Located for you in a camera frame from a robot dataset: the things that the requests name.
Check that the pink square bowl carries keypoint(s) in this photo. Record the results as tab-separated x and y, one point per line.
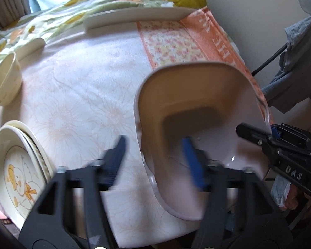
197	93

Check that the cream round bowl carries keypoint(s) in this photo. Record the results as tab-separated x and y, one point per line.
5	83

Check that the duck print plate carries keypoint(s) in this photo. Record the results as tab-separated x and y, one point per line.
18	181

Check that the white tablecloth with orange border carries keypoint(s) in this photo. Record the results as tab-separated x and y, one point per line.
93	96

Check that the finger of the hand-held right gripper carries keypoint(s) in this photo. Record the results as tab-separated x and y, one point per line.
295	132
254	133

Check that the floral green striped duvet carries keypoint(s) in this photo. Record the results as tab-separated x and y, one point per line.
67	10

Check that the yellow rimmed plate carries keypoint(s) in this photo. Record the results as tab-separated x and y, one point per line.
45	164

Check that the dark grey hanging garment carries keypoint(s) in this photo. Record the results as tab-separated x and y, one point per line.
298	64

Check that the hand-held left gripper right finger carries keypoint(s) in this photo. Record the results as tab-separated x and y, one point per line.
193	160

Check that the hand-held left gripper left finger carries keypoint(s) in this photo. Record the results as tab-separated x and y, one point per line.
114	160

